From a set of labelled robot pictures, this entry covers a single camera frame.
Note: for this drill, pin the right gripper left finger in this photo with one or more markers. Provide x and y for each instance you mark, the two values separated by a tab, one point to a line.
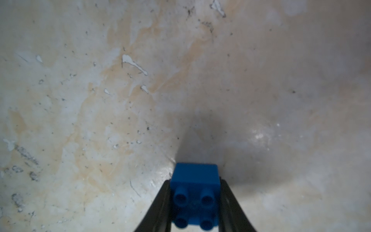
158	217

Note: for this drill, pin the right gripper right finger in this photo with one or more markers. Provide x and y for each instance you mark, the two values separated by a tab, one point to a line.
231	216

